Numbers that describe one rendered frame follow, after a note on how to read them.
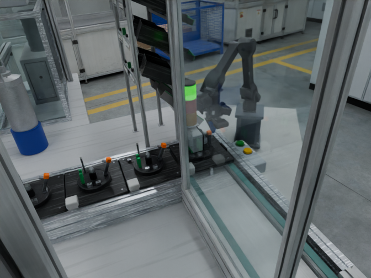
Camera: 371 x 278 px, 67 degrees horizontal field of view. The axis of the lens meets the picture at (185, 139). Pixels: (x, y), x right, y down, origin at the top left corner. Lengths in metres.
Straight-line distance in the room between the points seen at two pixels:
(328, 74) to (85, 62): 4.88
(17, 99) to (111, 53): 3.69
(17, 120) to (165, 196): 0.92
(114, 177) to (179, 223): 0.35
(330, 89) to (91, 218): 0.99
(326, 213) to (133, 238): 1.76
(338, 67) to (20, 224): 0.36
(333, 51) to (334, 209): 2.28
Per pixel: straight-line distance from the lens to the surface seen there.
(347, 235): 2.48
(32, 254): 0.29
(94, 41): 5.13
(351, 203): 2.74
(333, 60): 0.39
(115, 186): 1.23
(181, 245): 1.13
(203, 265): 1.08
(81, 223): 1.20
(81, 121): 2.03
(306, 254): 1.06
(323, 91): 0.42
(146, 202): 1.20
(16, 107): 1.70
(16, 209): 0.26
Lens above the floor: 1.77
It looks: 33 degrees down
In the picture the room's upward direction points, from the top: 3 degrees counter-clockwise
